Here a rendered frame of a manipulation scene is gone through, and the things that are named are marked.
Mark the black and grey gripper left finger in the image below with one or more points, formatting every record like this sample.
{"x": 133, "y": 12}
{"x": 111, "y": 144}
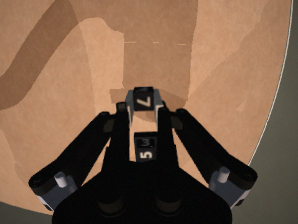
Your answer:
{"x": 67, "y": 173}

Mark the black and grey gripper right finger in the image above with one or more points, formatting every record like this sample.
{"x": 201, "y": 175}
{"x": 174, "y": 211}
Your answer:
{"x": 227, "y": 176}

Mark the black cube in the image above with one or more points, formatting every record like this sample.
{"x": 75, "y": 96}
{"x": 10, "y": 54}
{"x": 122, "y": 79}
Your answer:
{"x": 143, "y": 98}
{"x": 145, "y": 149}

